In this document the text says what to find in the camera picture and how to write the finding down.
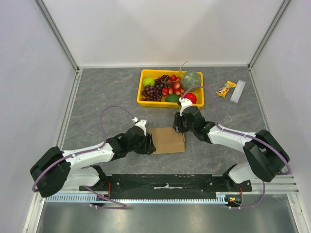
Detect purple grape bunch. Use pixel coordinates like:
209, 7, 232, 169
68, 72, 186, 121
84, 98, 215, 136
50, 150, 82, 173
141, 76, 164, 101

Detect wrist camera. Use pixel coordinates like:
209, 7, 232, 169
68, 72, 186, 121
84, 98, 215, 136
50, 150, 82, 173
132, 117, 148, 136
178, 97, 193, 116

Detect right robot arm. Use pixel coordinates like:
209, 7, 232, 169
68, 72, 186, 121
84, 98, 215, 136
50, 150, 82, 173
173, 106, 290, 191

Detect grey slim box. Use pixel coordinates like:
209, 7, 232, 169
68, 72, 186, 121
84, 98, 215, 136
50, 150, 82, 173
229, 80, 246, 105

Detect aluminium frame post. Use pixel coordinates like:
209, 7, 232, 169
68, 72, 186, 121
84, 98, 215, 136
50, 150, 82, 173
247, 0, 292, 71
34, 0, 79, 72

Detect red strawberry cluster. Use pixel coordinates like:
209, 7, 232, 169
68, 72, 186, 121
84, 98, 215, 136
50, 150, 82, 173
160, 74, 185, 97

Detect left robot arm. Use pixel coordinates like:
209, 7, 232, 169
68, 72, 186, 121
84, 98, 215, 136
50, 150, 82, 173
30, 125, 156, 198

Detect green netted melon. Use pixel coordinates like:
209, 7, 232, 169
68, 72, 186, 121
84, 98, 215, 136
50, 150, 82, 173
179, 61, 201, 91

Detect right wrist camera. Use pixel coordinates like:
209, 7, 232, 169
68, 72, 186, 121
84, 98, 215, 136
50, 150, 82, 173
178, 97, 193, 116

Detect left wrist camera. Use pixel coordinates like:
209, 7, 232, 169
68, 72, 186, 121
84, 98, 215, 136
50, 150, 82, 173
132, 117, 148, 136

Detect right aluminium frame post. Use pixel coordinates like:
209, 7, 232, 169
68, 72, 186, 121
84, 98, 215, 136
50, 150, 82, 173
247, 0, 292, 71

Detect slotted cable duct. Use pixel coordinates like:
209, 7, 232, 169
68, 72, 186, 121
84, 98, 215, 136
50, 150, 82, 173
45, 193, 229, 204

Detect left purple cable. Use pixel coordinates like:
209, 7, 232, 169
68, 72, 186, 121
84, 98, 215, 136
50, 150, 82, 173
32, 105, 137, 209

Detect green apple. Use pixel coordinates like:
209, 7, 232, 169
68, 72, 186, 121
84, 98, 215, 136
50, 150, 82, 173
142, 77, 155, 87

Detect green avocado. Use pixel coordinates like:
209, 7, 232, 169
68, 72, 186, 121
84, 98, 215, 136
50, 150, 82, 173
165, 94, 180, 103

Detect yellow candy bar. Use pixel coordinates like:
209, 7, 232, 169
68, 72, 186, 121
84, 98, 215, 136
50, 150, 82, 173
216, 81, 237, 98

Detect red tomato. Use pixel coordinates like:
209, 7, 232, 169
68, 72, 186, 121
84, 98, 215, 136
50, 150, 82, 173
184, 93, 197, 104

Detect yellow plastic tray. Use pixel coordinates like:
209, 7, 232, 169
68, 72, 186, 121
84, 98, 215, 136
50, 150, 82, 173
137, 69, 205, 108

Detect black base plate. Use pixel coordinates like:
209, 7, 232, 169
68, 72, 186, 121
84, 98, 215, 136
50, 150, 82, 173
91, 174, 252, 200

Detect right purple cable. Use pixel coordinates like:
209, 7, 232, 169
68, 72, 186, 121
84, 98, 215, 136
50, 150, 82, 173
179, 85, 292, 210

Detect purple cable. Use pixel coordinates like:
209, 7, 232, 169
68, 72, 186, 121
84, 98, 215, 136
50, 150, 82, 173
179, 85, 292, 210
32, 105, 137, 209

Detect brown cardboard box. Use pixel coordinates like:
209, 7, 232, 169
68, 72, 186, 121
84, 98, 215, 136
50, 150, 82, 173
148, 127, 185, 155

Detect left aluminium frame post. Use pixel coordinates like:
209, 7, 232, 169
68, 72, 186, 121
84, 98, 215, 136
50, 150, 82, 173
34, 0, 79, 72

